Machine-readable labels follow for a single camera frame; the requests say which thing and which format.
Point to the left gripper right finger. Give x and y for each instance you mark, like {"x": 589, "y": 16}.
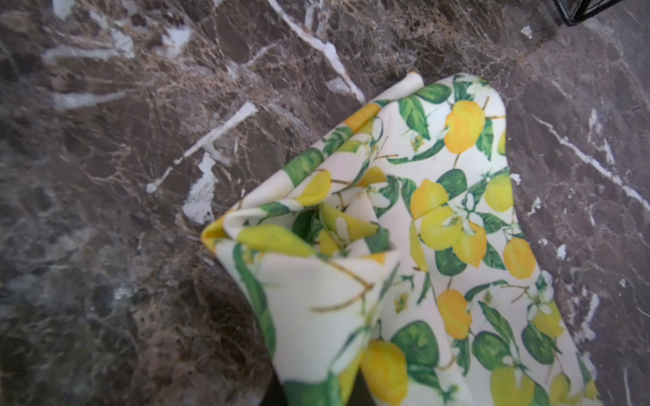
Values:
{"x": 360, "y": 395}

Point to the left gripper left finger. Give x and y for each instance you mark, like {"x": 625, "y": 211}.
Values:
{"x": 274, "y": 396}

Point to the black wire basket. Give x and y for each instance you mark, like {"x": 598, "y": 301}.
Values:
{"x": 574, "y": 12}

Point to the green lemon print skirt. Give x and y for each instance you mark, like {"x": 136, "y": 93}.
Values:
{"x": 390, "y": 250}

